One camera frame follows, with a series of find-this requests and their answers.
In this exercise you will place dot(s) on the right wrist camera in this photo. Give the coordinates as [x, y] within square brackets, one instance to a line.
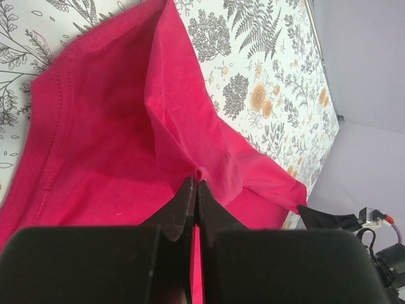
[372, 218]

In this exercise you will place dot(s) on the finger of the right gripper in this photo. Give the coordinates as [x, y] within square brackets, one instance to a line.
[314, 219]

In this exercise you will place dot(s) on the floral patterned table mat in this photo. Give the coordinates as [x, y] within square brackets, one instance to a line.
[259, 60]

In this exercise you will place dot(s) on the magenta t shirt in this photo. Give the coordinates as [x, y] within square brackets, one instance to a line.
[120, 120]

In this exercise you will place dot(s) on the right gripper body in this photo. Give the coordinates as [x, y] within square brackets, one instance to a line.
[389, 264]

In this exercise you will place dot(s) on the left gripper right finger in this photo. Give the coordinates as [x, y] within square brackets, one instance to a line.
[241, 265]

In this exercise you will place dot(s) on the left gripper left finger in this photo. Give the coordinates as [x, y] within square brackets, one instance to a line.
[146, 263]

